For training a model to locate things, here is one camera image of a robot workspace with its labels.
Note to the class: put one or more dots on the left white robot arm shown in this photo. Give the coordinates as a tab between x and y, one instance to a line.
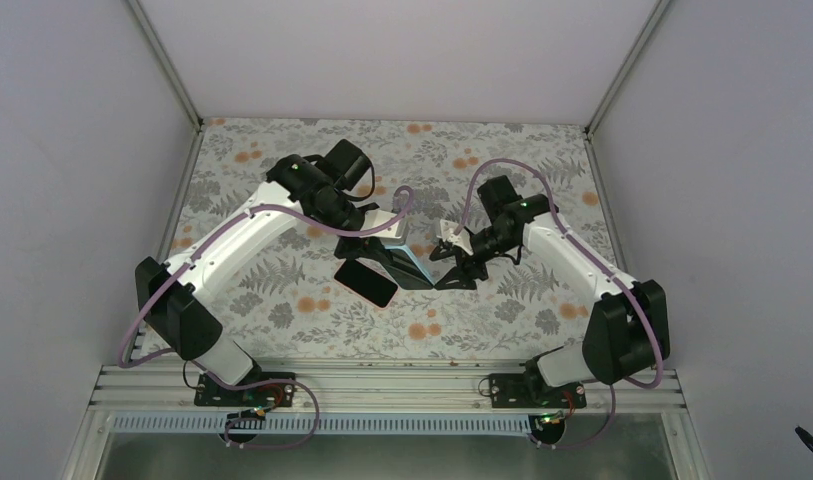
174	295

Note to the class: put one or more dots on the floral patterned table mat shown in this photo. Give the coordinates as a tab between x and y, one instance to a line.
285	303

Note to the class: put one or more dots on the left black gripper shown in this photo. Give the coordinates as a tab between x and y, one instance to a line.
365	248

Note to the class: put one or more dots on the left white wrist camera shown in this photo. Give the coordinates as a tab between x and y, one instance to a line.
386	227

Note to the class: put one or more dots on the phone in pink case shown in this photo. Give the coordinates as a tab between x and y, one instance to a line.
366	283

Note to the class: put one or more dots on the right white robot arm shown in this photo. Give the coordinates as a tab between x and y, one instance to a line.
627	330

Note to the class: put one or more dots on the slotted grey cable duct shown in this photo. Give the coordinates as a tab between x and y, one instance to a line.
337	424

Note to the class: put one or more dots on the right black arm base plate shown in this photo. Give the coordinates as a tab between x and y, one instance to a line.
529	391

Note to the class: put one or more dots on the light blue phone case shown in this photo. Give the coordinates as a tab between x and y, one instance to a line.
416	262

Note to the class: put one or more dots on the aluminium mounting rail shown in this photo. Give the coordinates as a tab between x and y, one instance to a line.
340	385

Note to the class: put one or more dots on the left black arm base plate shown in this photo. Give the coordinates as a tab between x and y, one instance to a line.
278	393

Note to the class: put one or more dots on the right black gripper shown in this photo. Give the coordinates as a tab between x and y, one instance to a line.
462	272

